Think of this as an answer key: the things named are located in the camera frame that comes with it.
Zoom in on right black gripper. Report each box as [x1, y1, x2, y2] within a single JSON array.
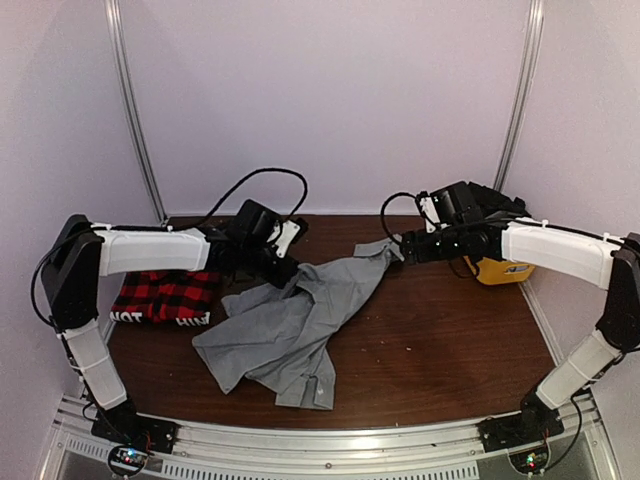
[[400, 224, 466, 265]]

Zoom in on yellow plastic basket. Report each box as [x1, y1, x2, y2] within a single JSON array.
[[464, 256, 535, 286]]

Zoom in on grey long sleeve shirt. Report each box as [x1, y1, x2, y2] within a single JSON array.
[[192, 239, 404, 410]]

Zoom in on red black plaid shirt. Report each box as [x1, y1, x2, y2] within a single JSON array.
[[109, 270, 221, 327]]

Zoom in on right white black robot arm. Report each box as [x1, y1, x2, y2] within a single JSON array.
[[400, 181, 639, 442]]

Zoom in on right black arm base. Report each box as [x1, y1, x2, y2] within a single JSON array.
[[477, 391, 565, 476]]

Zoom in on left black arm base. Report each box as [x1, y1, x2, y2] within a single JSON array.
[[90, 399, 178, 479]]

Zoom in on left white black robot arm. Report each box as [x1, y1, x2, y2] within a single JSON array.
[[32, 200, 308, 444]]

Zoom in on black clothes in basket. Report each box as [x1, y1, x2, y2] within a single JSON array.
[[468, 182, 530, 217]]

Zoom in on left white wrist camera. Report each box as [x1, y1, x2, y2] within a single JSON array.
[[267, 218, 308, 258]]

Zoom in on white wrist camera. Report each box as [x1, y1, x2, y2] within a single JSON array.
[[267, 218, 308, 258], [416, 192, 441, 233]]

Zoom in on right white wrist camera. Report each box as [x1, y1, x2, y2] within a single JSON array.
[[416, 192, 441, 233]]

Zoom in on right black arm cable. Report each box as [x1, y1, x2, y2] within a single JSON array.
[[380, 191, 431, 246]]

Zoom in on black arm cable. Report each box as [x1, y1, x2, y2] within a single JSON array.
[[199, 168, 309, 226], [380, 191, 431, 246]]

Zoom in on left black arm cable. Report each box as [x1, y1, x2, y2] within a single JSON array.
[[199, 168, 309, 226]]

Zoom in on front aluminium rail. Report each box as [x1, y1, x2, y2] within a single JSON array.
[[35, 395, 621, 479]]

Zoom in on right aluminium frame post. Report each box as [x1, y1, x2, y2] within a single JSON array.
[[493, 0, 546, 191]]

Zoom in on aluminium frame post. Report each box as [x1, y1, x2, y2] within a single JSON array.
[[104, 0, 168, 223], [493, 0, 546, 191]]

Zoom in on left aluminium frame post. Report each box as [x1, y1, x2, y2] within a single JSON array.
[[104, 0, 168, 223]]

